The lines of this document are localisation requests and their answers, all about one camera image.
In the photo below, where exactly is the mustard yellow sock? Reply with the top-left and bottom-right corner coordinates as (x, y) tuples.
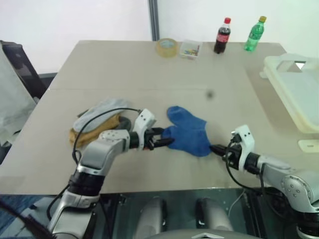
(69, 115), (122, 149)

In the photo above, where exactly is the cola bottle with red cap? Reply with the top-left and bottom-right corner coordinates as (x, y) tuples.
(213, 17), (232, 54)

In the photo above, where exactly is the black chair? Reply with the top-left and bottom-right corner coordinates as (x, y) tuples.
(0, 39), (58, 101)

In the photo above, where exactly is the white cloth bag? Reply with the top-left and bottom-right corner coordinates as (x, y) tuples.
(0, 41), (37, 145)

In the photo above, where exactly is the silver right robot leg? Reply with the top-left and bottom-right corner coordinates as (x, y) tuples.
(195, 197), (234, 239)

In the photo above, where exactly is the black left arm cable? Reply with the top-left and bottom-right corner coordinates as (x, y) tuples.
(72, 107), (142, 162)

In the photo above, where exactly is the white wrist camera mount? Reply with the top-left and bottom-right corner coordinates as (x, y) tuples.
(133, 109), (157, 150)
(231, 125), (256, 173)

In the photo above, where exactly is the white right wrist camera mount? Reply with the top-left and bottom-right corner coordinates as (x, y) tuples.
(231, 125), (256, 173)

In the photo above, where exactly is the clear tape roll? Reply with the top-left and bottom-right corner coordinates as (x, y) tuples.
(156, 37), (178, 59)

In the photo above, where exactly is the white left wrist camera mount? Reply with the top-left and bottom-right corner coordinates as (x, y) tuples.
(133, 109), (157, 150)

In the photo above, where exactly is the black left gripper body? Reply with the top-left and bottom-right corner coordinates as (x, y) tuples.
(143, 127), (158, 151)

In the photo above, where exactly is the green bottle with yellow cap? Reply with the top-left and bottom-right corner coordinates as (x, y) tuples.
(243, 15), (268, 52)

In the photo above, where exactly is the light grey sock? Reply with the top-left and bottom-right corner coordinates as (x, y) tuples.
(73, 97), (132, 131)

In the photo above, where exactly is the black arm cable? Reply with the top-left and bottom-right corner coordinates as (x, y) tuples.
(225, 131), (268, 194)
(72, 107), (142, 162)

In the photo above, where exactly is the clear box of coloured clips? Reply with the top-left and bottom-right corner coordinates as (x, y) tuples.
(177, 39), (203, 60)

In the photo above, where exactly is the thin white cable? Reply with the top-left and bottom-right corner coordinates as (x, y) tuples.
(227, 190), (247, 218)

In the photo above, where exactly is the blue sock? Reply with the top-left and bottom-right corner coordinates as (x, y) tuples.
(161, 105), (213, 158)

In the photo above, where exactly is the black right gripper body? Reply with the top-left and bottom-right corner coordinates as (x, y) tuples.
(223, 144), (243, 170)

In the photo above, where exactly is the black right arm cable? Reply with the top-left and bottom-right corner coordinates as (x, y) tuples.
(225, 131), (268, 194)

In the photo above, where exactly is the white plastic basket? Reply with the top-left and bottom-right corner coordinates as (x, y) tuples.
(259, 53), (319, 134)

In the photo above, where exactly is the grey metal post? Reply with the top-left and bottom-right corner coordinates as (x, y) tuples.
(148, 0), (160, 41)

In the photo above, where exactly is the dark robot torso front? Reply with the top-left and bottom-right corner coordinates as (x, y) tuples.
(149, 231), (258, 239)

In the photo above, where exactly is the black strap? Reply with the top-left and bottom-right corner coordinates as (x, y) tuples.
(0, 198), (54, 236)

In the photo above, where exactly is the small white plastic piece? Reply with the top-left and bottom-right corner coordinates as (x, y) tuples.
(298, 139), (319, 153)

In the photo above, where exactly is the dark grey sock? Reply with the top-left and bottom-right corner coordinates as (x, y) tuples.
(115, 116), (133, 131)

